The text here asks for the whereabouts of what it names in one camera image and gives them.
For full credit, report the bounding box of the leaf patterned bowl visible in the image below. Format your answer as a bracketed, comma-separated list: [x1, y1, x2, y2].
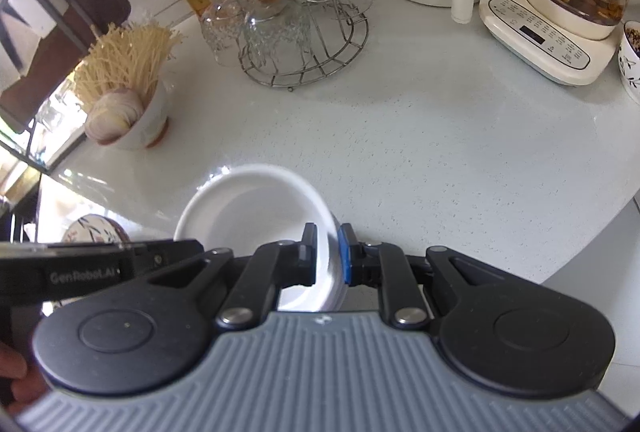
[62, 214, 132, 245]

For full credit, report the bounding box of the person's left hand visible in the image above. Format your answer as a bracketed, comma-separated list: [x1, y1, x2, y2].
[0, 341, 51, 419]

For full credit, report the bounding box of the tray of glass cups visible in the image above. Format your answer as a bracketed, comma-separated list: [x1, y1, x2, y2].
[29, 76, 88, 170]

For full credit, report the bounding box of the leaf patterned cup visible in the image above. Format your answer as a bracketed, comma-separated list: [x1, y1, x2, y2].
[617, 20, 640, 106]

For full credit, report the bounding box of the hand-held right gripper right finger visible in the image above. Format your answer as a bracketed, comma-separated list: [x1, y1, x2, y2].
[338, 222, 505, 331]

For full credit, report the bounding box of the white ceramic bowl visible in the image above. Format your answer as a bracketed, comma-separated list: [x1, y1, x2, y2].
[95, 79, 171, 151]

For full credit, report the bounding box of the pale onion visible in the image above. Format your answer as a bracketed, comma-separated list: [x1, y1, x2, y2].
[83, 86, 147, 145]

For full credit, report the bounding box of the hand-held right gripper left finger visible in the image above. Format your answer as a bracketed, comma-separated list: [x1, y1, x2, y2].
[145, 223, 318, 331]

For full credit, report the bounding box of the wire glass rack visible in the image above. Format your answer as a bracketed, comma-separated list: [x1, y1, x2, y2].
[239, 4, 371, 90]

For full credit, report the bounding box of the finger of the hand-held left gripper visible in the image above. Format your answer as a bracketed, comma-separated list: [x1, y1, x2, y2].
[127, 239, 207, 283]

